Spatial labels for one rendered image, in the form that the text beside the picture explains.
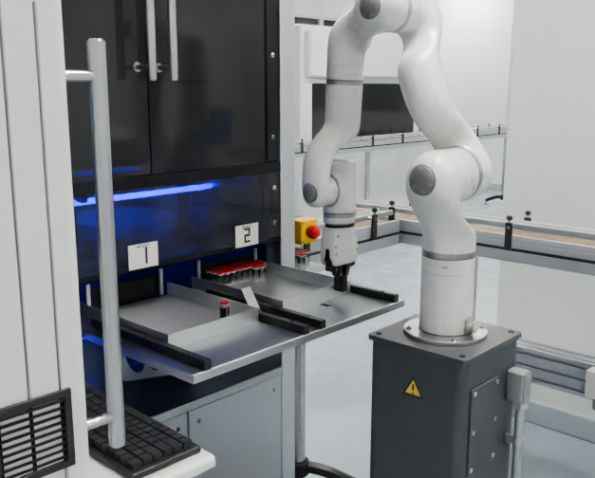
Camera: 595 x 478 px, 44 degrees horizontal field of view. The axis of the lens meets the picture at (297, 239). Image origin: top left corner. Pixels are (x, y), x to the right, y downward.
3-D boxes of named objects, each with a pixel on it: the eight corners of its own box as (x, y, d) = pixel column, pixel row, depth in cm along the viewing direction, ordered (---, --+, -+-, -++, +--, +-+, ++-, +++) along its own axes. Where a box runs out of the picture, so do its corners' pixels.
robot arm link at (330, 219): (338, 209, 192) (338, 220, 193) (316, 212, 186) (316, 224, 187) (363, 211, 187) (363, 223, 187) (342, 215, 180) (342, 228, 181)
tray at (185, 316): (80, 317, 175) (79, 303, 175) (168, 294, 194) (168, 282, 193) (168, 351, 153) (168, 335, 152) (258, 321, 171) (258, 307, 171)
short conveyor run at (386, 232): (272, 279, 225) (272, 228, 221) (238, 270, 235) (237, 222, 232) (402, 245, 274) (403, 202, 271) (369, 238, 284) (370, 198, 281)
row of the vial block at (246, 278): (214, 288, 199) (214, 271, 198) (262, 276, 212) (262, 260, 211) (220, 289, 198) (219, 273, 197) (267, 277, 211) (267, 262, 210)
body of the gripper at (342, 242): (341, 216, 193) (342, 258, 195) (315, 221, 186) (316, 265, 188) (363, 218, 188) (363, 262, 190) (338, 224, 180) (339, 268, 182)
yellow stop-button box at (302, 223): (284, 242, 222) (284, 218, 220) (300, 238, 227) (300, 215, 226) (302, 245, 217) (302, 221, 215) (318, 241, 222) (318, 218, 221)
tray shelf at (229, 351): (62, 329, 172) (61, 321, 172) (272, 274, 222) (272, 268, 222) (193, 384, 140) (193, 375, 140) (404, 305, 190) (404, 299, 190)
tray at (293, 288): (192, 288, 200) (191, 276, 199) (260, 271, 218) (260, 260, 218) (283, 314, 177) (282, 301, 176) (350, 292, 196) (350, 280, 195)
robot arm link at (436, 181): (485, 253, 167) (491, 148, 162) (441, 268, 153) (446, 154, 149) (439, 246, 175) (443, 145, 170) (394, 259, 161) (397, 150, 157)
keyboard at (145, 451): (16, 407, 143) (15, 395, 143) (82, 386, 153) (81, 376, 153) (131, 483, 116) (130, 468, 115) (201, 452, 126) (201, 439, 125)
